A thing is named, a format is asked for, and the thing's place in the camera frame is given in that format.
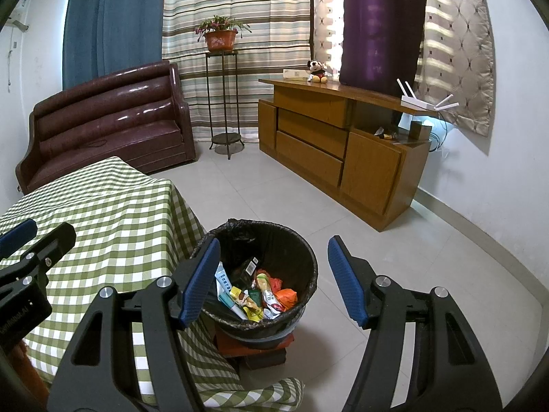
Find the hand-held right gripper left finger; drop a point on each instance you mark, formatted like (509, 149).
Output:
(199, 283)

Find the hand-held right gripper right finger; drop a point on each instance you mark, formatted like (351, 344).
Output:
(347, 283)

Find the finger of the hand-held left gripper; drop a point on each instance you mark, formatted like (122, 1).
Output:
(55, 244)
(19, 234)

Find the light blue stick packet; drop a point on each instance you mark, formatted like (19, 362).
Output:
(231, 307)

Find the yellow wrapper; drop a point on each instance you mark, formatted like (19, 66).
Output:
(244, 304)

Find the black carton box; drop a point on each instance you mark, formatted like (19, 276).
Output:
(248, 270)

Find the orange plastic bag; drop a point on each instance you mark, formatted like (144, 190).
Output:
(286, 298)

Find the clear white wrapper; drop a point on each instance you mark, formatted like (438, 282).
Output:
(270, 298)

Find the red plastic bag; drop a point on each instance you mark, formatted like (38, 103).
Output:
(272, 279)

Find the black trash bin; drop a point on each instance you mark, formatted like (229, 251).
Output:
(274, 244)

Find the person's left forearm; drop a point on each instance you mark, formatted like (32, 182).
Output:
(30, 369)

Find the green white checkered tablecloth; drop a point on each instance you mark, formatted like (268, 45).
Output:
(107, 214)

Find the red stool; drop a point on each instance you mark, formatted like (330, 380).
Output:
(257, 354)

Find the wooden cabinet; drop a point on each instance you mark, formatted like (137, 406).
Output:
(309, 158)

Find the dark red leather sofa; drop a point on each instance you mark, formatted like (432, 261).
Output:
(107, 124)

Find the black metal plant stand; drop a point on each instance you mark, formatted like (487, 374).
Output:
(226, 139)

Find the small white black item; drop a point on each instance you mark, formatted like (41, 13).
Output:
(385, 134)

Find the small brown box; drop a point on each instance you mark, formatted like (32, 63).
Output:
(420, 131)

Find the white router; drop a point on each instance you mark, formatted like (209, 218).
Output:
(418, 104)

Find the plush mouse toy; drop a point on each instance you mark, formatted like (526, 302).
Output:
(318, 71)

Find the white air conditioner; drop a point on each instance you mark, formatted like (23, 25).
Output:
(18, 19)

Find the white flat box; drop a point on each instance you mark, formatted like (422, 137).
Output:
(296, 74)

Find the blue curtain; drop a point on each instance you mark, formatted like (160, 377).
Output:
(116, 17)

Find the potted plant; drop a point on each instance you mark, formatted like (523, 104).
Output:
(221, 40)

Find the beige diamond pattern curtain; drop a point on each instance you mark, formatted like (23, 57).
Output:
(459, 51)

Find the dark purple curtain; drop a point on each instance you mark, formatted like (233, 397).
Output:
(381, 21)

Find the striped curtain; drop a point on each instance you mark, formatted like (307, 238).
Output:
(257, 17)

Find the sheer dotted curtain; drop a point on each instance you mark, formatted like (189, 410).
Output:
(328, 8)

